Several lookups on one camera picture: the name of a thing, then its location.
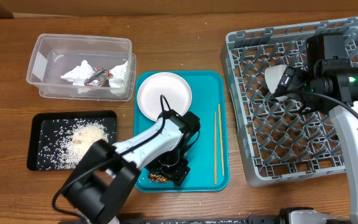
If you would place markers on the brown food scrap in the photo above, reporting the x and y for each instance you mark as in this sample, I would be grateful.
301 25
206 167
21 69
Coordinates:
158 178

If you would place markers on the white rice pile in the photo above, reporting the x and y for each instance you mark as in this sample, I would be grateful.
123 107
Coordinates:
63 142

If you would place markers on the clear plastic bin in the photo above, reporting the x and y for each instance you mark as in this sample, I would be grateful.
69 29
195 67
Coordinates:
55 54

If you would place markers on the black tray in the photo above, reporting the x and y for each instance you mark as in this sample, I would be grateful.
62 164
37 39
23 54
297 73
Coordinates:
39 118

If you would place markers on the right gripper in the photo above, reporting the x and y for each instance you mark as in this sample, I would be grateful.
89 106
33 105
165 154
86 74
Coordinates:
293 79

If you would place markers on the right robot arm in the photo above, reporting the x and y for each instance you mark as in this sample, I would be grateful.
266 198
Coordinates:
335 93

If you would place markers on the red foil wrapper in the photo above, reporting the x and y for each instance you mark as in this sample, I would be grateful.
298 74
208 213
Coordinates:
98 78

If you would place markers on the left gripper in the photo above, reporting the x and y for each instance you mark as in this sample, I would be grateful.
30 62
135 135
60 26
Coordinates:
178 173

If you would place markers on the large pink plate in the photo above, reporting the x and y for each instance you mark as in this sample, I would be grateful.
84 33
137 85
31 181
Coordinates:
173 87

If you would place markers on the teal plastic tray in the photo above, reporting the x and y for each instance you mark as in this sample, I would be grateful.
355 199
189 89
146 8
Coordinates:
207 88

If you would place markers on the grey bowl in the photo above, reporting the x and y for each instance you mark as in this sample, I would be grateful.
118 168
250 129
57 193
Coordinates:
275 76

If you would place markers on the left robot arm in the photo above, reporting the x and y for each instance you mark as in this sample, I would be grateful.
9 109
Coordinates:
101 182

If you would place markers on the white napkin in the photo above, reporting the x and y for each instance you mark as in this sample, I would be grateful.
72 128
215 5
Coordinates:
118 82

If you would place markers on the grey dish rack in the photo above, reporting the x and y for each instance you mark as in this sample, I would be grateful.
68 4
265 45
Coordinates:
278 144

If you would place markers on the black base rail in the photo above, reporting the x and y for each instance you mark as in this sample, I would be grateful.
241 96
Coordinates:
291 215

